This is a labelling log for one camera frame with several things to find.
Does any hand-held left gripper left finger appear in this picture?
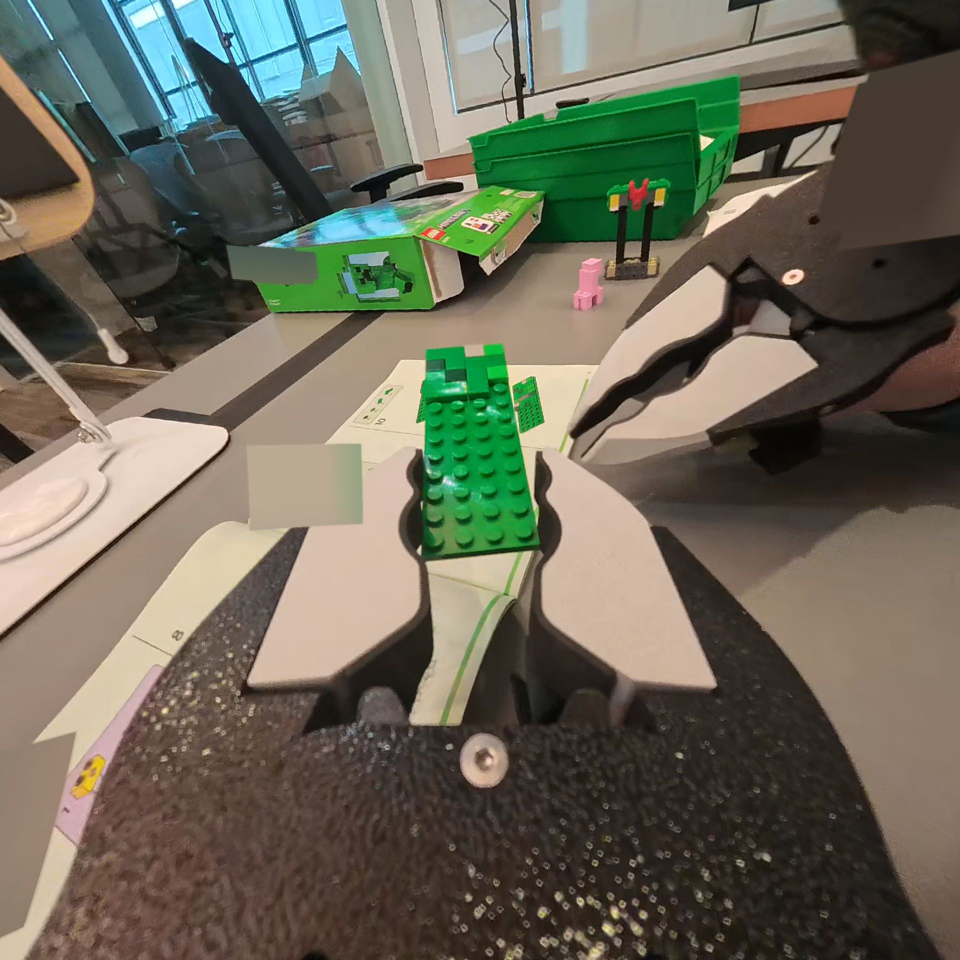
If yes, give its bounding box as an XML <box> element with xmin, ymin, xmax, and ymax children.
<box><xmin>248</xmin><ymin>446</ymin><xmax>438</xmax><ymax>694</ymax></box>

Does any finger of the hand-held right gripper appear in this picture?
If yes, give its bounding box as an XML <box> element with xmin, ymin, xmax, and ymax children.
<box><xmin>573</xmin><ymin>330</ymin><xmax>825</xmax><ymax>468</ymax></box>
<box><xmin>569</xmin><ymin>263</ymin><xmax>748</xmax><ymax>448</ymax></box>

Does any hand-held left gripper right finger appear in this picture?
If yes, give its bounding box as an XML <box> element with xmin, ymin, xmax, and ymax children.
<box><xmin>527</xmin><ymin>447</ymin><xmax>720</xmax><ymax>694</ymax></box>

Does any green studded brick plate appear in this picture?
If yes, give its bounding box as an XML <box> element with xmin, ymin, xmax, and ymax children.
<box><xmin>416</xmin><ymin>344</ymin><xmax>544</xmax><ymax>564</ymax></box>

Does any small pink brick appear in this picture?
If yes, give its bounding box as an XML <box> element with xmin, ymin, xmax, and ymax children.
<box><xmin>570</xmin><ymin>257</ymin><xmax>609</xmax><ymax>313</ymax></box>

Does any black brick tower model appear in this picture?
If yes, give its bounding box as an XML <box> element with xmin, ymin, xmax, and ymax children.
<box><xmin>605</xmin><ymin>176</ymin><xmax>673</xmax><ymax>283</ymax></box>

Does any building instruction booklet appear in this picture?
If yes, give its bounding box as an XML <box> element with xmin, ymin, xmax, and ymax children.
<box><xmin>30</xmin><ymin>357</ymin><xmax>604</xmax><ymax>901</ymax></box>

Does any green plastic bin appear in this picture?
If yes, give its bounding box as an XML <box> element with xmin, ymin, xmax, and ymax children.
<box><xmin>467</xmin><ymin>75</ymin><xmax>745</xmax><ymax>246</ymax></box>

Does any green brick set box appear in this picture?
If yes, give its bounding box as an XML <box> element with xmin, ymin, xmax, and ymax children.
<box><xmin>227</xmin><ymin>186</ymin><xmax>546</xmax><ymax>315</ymax></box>

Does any black office chair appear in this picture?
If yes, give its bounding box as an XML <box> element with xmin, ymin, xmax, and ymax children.
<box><xmin>348</xmin><ymin>161</ymin><xmax>468</xmax><ymax>207</ymax></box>

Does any black easel stand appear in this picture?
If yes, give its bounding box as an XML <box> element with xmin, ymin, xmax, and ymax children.
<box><xmin>177</xmin><ymin>38</ymin><xmax>343</xmax><ymax>229</ymax></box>

